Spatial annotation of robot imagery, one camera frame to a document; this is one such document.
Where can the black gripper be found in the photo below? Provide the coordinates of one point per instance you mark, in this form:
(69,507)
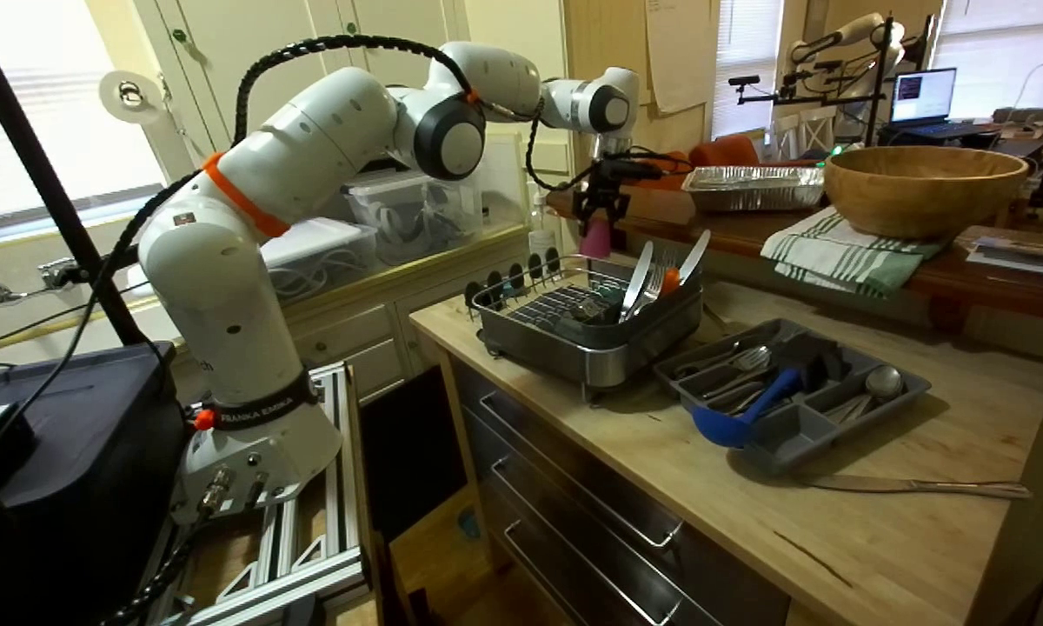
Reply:
(608,188)

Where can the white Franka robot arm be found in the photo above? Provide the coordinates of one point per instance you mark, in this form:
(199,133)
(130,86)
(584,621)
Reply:
(316,139)

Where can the aluminium robot base platform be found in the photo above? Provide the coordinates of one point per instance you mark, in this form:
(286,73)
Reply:
(301,542)

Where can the silver butter knife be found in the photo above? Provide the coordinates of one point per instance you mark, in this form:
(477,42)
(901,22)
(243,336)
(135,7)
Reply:
(698,252)

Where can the black utensil caddy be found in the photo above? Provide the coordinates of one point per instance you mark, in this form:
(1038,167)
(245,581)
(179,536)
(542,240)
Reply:
(666,318)

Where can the grey dish rack drip tray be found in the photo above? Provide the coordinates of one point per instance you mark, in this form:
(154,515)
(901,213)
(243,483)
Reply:
(568,367)

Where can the aluminium foil baking tray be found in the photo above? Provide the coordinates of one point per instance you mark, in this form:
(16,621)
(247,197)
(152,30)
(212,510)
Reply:
(752,188)

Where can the clear plastic storage bin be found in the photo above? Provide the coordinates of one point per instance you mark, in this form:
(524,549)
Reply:
(317,261)
(411,219)

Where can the blue plastic ladle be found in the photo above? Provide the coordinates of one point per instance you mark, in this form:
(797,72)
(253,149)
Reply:
(737,420)

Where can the green striped dish towel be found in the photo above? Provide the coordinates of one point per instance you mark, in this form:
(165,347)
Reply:
(845,256)

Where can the grey cutlery tray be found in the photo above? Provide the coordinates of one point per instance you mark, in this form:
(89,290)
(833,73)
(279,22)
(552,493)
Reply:
(823,430)

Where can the large wooden bowl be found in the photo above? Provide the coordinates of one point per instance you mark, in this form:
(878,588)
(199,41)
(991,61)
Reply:
(923,192)

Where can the round silver spoon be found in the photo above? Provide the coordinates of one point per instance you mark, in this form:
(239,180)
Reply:
(885,384)

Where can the open laptop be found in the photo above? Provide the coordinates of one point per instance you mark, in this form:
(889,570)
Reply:
(923,96)

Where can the dark wooden table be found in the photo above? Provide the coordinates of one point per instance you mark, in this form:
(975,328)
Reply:
(985,290)

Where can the grey flat book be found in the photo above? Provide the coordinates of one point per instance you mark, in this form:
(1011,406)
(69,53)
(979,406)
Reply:
(1029,257)

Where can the black tripod pole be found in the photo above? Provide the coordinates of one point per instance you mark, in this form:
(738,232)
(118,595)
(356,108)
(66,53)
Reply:
(46,180)

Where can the black equipment box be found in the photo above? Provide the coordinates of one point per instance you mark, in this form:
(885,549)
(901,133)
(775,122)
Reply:
(70,488)

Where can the white round wall fixture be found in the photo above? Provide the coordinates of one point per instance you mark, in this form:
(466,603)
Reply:
(127,96)

